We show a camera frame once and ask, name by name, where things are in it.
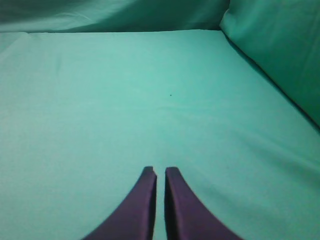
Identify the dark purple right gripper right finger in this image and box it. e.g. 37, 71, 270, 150
164, 167, 240, 240

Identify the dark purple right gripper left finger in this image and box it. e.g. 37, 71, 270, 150
84, 166, 157, 240

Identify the green table cloth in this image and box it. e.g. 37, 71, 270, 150
0, 30, 320, 240

